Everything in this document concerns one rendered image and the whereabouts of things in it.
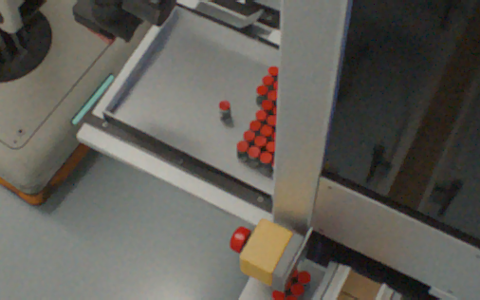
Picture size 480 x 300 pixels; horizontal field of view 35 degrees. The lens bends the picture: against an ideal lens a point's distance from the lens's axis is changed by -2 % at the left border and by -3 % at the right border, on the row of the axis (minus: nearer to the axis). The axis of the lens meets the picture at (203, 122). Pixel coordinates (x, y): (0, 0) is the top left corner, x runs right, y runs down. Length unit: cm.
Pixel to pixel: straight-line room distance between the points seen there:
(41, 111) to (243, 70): 86
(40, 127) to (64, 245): 37
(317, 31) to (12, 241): 172
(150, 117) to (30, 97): 84
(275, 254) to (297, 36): 46
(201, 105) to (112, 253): 94
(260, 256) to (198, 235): 112
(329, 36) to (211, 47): 76
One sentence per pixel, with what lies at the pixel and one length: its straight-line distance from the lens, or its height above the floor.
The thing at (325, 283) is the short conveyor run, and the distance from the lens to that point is 123.
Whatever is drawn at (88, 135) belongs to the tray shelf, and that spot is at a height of 88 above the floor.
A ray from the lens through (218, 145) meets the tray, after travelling 137.
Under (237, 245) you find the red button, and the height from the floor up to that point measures 101.
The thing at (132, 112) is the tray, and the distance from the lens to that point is 142.
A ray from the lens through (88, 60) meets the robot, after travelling 223.
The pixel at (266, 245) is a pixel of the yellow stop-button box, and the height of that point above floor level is 103.
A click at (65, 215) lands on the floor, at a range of 234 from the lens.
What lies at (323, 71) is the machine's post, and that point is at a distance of 79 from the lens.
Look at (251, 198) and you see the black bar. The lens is 131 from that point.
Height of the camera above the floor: 211
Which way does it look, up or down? 61 degrees down
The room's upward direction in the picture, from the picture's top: 7 degrees counter-clockwise
